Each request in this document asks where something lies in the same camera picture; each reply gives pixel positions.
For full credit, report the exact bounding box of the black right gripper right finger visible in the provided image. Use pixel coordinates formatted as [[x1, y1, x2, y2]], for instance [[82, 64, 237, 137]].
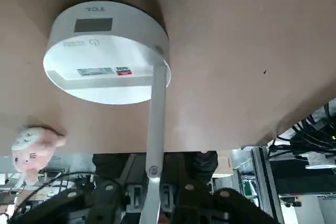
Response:
[[167, 152, 266, 224]]

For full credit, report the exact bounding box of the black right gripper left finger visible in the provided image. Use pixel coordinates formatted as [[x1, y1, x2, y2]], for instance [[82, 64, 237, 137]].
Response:
[[10, 153, 127, 224]]

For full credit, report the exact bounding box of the white foldable desk lamp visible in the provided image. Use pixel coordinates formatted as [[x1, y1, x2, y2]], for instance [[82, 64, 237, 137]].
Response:
[[42, 0, 172, 224]]

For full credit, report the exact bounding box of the pink plush toy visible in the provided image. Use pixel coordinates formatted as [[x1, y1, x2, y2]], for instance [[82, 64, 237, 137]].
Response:
[[10, 125, 67, 186]]

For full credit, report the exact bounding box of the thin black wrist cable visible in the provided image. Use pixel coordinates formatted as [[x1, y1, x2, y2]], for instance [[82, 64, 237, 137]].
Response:
[[5, 170, 96, 218]]

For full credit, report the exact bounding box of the aluminium frame post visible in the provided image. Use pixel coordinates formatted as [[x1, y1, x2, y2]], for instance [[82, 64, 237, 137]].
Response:
[[250, 146, 286, 224]]

